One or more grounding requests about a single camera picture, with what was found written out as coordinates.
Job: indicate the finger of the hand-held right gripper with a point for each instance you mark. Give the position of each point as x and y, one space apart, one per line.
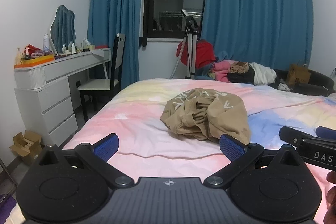
290 134
326 132

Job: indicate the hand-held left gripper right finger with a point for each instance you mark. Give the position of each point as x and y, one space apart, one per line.
231 148

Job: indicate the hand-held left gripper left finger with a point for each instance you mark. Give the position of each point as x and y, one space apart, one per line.
106 148

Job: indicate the tan printed t-shirt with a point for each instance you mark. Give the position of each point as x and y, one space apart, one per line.
204 113

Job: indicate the person's right hand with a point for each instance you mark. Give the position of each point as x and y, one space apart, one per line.
331 197

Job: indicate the pastel bed sheet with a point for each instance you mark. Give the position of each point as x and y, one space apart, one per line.
136 119

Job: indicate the brown paper bag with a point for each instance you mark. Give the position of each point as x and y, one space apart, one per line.
298 74

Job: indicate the white cloth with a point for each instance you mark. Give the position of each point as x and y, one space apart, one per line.
263 74

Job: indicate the black cloth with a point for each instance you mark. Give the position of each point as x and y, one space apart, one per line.
241 78

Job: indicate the pink cloth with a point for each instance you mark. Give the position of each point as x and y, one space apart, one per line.
220 71

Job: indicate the white vanity dresser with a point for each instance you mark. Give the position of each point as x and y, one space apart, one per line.
50 92

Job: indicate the cardboard box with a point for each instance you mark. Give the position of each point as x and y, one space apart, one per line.
26 146

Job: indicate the blue cloth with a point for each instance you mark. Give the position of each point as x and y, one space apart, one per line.
203 73

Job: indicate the brown patterned cloth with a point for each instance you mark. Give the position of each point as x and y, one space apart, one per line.
239 67

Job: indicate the black and white chair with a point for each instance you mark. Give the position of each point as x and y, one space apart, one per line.
118 56

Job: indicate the red cloth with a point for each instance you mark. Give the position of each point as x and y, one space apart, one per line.
206 53

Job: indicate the silver tripod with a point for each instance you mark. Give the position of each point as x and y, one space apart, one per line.
193 56

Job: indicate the orange tray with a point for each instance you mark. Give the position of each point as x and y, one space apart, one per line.
36 60

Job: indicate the purple mat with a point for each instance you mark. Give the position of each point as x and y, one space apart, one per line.
6 204

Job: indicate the white spray bottle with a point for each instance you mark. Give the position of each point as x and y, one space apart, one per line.
46 43

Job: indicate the red bag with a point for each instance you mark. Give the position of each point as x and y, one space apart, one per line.
32 49

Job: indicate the blue curtain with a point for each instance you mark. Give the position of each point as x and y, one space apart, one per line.
254 11
115 16

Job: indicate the wavy framed mirror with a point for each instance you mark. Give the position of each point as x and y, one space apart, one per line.
63 24

